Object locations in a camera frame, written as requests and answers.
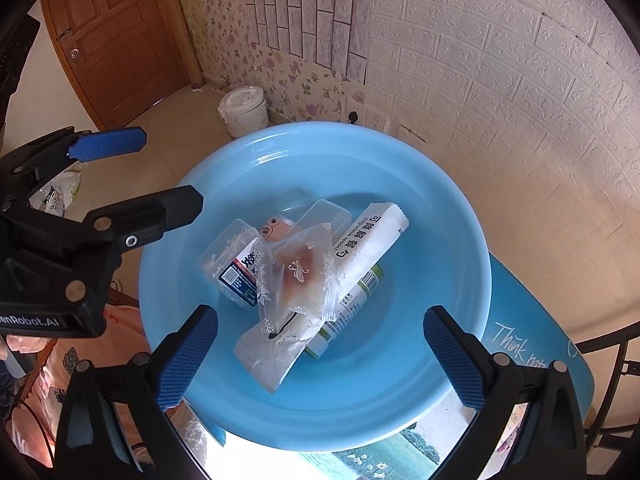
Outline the brown wooden door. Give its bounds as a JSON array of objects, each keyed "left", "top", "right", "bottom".
[{"left": 40, "top": 0, "right": 204, "bottom": 130}]

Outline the white plastic bag on floor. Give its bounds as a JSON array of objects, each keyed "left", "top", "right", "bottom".
[{"left": 29, "top": 170, "right": 82, "bottom": 218}]

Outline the pink round device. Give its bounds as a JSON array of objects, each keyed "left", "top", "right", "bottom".
[{"left": 259, "top": 216, "right": 298, "bottom": 243}]

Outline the white spoon packet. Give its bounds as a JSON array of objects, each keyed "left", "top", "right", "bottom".
[{"left": 234, "top": 202, "right": 409, "bottom": 393}]

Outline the white rice cooker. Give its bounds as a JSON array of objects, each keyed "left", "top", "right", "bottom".
[{"left": 218, "top": 86, "right": 269, "bottom": 139}]

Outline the printed blue folding table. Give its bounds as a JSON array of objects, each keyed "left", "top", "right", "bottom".
[{"left": 304, "top": 259, "right": 594, "bottom": 479}]

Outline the yellow shelf table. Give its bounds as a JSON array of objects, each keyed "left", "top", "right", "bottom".
[{"left": 577, "top": 322, "right": 639, "bottom": 479}]

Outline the clear toothpick box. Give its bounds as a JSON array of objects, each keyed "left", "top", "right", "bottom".
[{"left": 198, "top": 219, "right": 272, "bottom": 315}]

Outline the clear snack bag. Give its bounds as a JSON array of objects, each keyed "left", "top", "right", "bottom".
[{"left": 255, "top": 222, "right": 338, "bottom": 334}]

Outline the pink printed sack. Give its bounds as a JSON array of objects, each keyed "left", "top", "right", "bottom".
[{"left": 27, "top": 304, "right": 150, "bottom": 437}]

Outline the wall socket plate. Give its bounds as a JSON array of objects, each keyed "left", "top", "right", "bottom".
[{"left": 346, "top": 100, "right": 392, "bottom": 134}]

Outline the person's left hand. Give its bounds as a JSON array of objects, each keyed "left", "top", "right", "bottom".
[{"left": 0, "top": 335, "right": 49, "bottom": 361}]

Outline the light blue plastic basin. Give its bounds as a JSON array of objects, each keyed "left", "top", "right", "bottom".
[{"left": 139, "top": 122, "right": 491, "bottom": 452}]

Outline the white green cylinder canister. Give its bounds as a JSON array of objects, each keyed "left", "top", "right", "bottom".
[{"left": 305, "top": 264, "right": 384, "bottom": 360}]

